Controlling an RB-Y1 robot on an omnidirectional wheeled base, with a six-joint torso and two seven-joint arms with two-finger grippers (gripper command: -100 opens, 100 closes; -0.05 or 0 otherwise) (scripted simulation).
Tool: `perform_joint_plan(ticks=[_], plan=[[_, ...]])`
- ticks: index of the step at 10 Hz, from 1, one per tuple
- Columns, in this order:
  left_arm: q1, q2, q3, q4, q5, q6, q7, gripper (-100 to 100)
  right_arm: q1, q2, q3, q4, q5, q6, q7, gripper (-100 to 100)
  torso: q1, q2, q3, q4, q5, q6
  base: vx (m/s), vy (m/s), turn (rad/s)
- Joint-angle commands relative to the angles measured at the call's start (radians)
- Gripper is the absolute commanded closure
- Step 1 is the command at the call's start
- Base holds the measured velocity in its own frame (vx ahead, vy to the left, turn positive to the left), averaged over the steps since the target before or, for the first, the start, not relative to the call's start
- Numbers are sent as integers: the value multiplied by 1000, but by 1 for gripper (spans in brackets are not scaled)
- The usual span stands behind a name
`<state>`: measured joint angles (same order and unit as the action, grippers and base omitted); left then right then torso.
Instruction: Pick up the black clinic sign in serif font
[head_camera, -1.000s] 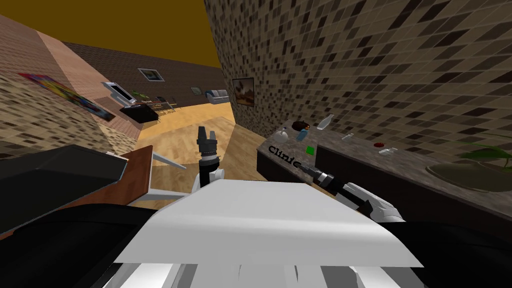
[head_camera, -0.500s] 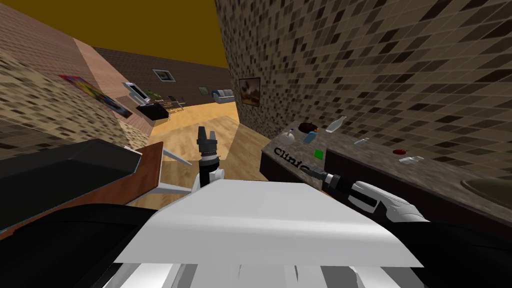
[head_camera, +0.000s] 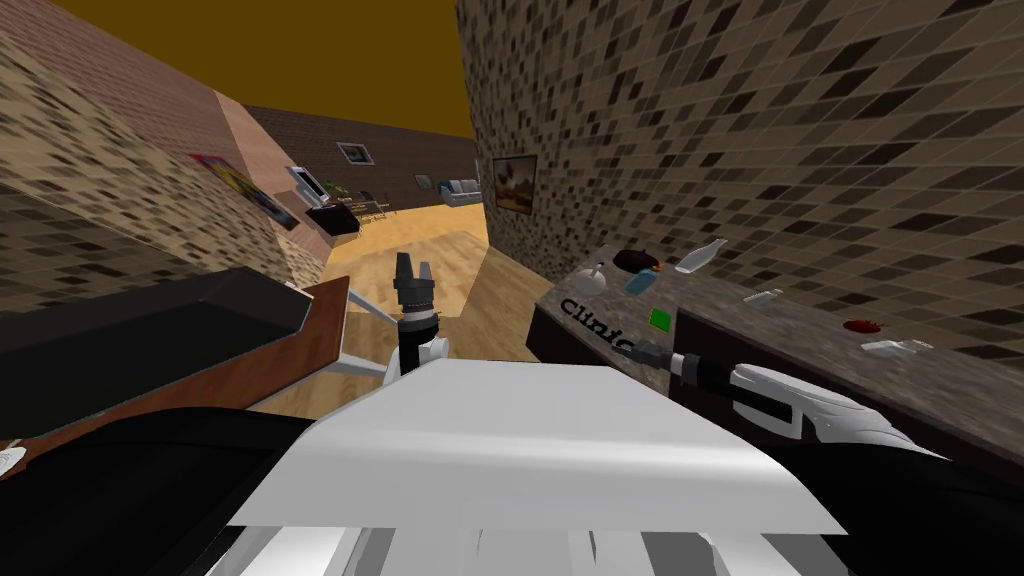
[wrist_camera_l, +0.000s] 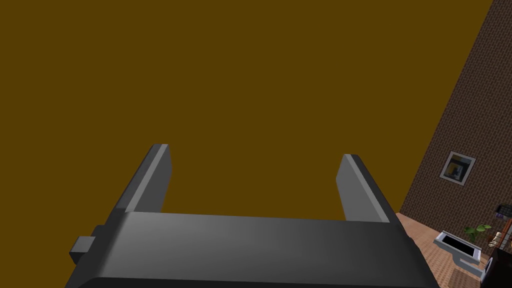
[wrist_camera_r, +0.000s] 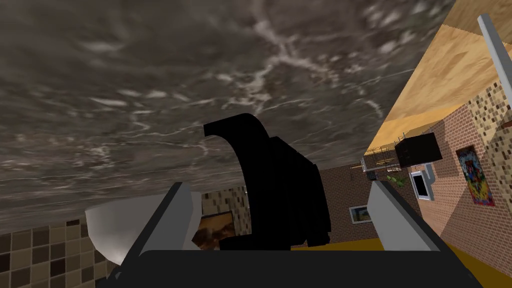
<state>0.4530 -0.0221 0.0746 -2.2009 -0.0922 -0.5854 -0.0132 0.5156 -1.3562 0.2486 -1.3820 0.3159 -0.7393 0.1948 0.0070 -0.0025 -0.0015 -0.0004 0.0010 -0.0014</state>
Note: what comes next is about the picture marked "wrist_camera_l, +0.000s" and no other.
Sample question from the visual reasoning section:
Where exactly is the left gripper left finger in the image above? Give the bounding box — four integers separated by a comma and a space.
113, 143, 173, 215

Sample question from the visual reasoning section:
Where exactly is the dark shelf with objects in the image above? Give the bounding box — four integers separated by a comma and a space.
481, 203, 512, 288

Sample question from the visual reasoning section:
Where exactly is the green potted plant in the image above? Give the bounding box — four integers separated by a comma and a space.
463, 224, 493, 243

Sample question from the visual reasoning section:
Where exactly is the framed picture on wall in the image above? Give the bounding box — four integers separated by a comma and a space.
439, 151, 477, 187

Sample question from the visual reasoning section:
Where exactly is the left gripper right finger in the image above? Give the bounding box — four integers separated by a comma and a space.
335, 153, 400, 223

